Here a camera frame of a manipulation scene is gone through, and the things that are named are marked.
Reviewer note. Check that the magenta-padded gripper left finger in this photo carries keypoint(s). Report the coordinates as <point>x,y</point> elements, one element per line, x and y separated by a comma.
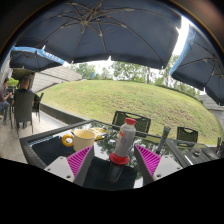
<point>58,166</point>

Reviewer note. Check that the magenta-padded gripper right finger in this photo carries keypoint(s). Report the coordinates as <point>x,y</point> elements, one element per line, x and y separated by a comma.
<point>166,166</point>

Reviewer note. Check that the red-capped clear drink bottle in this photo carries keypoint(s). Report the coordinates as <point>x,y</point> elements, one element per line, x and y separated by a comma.
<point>126,138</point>

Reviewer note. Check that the grey umbrella pole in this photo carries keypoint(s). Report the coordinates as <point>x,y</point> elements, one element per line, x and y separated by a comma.
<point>164,138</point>

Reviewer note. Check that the dark wicker-edged side table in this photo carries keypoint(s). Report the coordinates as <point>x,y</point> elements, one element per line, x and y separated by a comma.
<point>196,156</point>

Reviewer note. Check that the small round ashtray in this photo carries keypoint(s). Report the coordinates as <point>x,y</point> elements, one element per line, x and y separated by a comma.
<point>197,152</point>

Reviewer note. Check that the dark mesh-back chair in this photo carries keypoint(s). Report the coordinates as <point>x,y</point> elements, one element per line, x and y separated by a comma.
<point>220,146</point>
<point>187,135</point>
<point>141,122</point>

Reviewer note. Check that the yellow snack packet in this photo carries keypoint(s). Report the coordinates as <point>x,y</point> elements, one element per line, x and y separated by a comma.
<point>99,133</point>

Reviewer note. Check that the dark wicker chair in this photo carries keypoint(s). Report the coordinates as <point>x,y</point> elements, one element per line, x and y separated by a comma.
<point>24,108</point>
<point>38,105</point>

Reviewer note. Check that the person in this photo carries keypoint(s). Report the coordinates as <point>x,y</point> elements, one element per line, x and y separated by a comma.
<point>4,100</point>
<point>25,84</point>

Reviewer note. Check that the navy umbrella with light-blue edge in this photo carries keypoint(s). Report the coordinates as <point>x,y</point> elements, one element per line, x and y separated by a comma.
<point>203,70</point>

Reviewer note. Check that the small navy umbrella blue trim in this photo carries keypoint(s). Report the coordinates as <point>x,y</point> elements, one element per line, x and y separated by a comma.
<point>33,60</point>

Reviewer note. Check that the large navy patio umbrella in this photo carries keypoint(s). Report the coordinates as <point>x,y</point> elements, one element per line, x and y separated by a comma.
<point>110,30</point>

